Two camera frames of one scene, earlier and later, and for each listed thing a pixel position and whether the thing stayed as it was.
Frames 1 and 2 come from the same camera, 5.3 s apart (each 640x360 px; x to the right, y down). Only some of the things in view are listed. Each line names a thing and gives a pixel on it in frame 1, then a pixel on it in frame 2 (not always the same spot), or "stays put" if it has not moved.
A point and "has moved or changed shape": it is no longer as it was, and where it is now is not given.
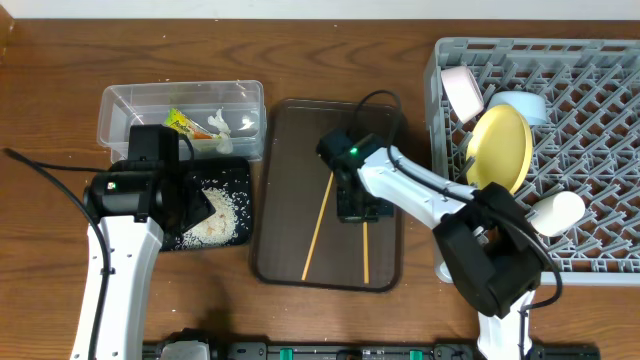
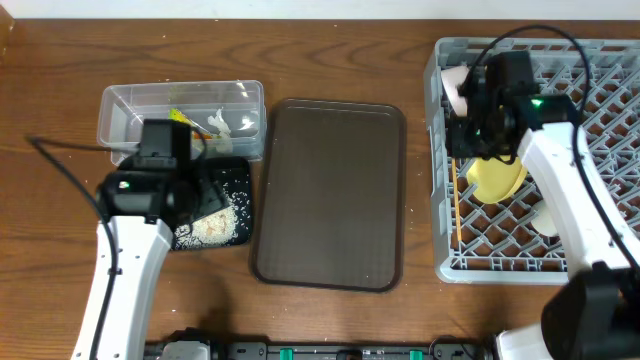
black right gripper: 347,213 -> 456,143
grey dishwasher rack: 588,142 stays put
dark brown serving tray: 297,240 stays put
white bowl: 465,94 stays put
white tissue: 224,144 stays put
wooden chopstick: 366,253 has moved or changed shape
